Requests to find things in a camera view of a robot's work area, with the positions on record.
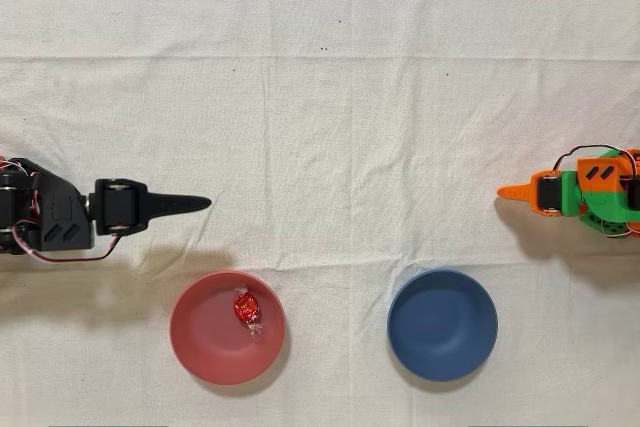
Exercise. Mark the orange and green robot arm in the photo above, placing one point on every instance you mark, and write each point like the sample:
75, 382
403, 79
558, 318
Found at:
605, 197

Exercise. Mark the red bowl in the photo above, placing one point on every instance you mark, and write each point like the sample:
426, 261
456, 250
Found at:
215, 342

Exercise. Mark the blue bowl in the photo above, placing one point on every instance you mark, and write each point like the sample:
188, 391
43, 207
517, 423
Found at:
442, 324

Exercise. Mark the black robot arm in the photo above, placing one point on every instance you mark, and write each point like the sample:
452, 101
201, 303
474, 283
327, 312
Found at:
55, 207

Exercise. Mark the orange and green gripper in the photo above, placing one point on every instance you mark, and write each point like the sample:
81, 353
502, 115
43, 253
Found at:
548, 194

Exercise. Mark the white tablecloth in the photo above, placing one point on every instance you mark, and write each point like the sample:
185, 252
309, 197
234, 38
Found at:
350, 147

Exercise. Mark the red candy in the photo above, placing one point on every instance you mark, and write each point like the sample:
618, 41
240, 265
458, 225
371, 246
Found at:
246, 307

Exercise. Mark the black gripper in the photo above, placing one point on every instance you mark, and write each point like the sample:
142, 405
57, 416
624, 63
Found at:
122, 205

